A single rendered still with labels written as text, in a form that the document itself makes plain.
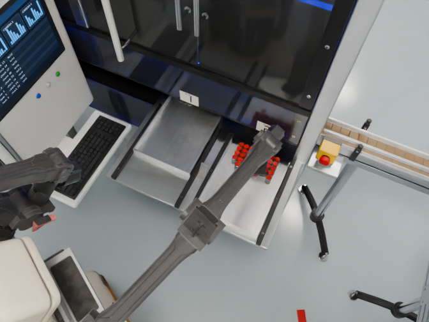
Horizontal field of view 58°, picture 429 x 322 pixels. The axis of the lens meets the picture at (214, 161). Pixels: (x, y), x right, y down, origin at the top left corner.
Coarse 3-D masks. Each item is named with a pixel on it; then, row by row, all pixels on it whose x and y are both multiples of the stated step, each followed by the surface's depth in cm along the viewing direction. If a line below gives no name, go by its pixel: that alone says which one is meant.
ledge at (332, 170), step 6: (312, 156) 163; (342, 156) 163; (312, 162) 162; (336, 162) 162; (342, 162) 162; (312, 168) 161; (318, 168) 160; (324, 168) 160; (330, 168) 160; (336, 168) 160; (324, 174) 161; (330, 174) 159; (336, 174) 159
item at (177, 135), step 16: (160, 112) 170; (176, 112) 172; (192, 112) 172; (208, 112) 172; (160, 128) 168; (176, 128) 168; (192, 128) 168; (208, 128) 168; (144, 144) 164; (160, 144) 164; (176, 144) 164; (192, 144) 164; (160, 160) 156; (176, 160) 160; (192, 160) 160
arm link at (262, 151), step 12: (264, 132) 123; (264, 144) 119; (276, 144) 121; (252, 156) 116; (264, 156) 117; (240, 168) 112; (252, 168) 113; (228, 180) 109; (240, 180) 110; (216, 192) 106; (228, 192) 107; (192, 204) 102; (204, 204) 102; (216, 204) 103; (180, 216) 100; (216, 216) 102; (216, 228) 101
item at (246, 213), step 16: (224, 160) 161; (224, 176) 157; (208, 192) 154; (240, 192) 154; (256, 192) 154; (272, 192) 154; (240, 208) 151; (256, 208) 151; (240, 224) 148; (256, 224) 148
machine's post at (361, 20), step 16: (368, 0) 92; (384, 0) 90; (352, 16) 97; (368, 16) 95; (352, 32) 101; (368, 32) 99; (352, 48) 105; (336, 64) 111; (352, 64) 109; (336, 80) 116; (320, 96) 125; (336, 96) 122; (320, 112) 131; (320, 128) 138; (304, 144) 150; (304, 160) 159
